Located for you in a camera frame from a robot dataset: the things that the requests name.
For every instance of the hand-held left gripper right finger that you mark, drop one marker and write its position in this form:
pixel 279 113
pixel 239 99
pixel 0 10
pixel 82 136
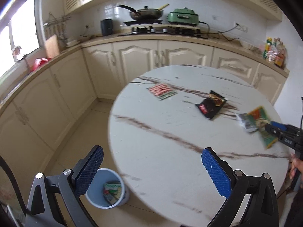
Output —
pixel 216 172

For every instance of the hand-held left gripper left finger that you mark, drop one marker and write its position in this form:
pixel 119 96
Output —
pixel 90 167

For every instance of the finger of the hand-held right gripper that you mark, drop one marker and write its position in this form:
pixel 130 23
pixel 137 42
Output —
pixel 278 124
pixel 272 130

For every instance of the blue plastic bin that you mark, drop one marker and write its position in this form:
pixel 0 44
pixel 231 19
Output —
pixel 101 175

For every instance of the green orange snack packet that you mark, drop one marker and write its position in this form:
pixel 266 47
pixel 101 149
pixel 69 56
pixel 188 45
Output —
pixel 258 120

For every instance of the person's right hand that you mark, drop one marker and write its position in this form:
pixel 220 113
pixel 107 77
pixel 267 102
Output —
pixel 297 167

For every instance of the round marble table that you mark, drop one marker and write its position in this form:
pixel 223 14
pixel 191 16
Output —
pixel 165 146

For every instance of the black snack packet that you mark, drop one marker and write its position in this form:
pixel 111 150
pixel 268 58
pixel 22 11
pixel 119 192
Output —
pixel 208 107

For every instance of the group of condiment bottles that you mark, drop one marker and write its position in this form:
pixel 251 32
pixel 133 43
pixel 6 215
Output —
pixel 274 53

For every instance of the shallow bowl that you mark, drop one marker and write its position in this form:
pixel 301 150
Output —
pixel 249 46

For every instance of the red checkered packet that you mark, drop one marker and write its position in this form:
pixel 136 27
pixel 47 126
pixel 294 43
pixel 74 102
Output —
pixel 162 91

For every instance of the red dish rack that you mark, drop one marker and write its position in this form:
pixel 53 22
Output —
pixel 40 63

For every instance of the stack of white bowls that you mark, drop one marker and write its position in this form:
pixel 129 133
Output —
pixel 72 42

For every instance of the wooden cutting board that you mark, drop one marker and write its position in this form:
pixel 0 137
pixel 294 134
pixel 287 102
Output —
pixel 52 46

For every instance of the metal faucet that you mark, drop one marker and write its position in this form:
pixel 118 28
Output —
pixel 20 56

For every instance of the dark electric kettle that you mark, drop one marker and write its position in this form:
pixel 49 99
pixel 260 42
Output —
pixel 107 27

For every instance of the green electric pot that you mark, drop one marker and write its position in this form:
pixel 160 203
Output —
pixel 183 16

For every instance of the black gas stove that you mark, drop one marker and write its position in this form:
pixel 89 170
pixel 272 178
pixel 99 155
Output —
pixel 165 34

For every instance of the hanging utensil rack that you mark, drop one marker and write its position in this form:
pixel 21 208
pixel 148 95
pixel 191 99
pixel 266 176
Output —
pixel 58 26

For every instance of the sliding window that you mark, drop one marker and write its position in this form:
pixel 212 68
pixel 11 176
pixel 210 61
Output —
pixel 21 33

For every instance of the black induction cooker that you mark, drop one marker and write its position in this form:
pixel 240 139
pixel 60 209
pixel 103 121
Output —
pixel 142 22

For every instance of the black wok with lid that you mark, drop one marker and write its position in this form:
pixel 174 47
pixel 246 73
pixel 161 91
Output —
pixel 146 13

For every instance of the white wall socket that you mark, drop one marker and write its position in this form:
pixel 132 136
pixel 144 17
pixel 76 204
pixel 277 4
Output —
pixel 89 25
pixel 241 27

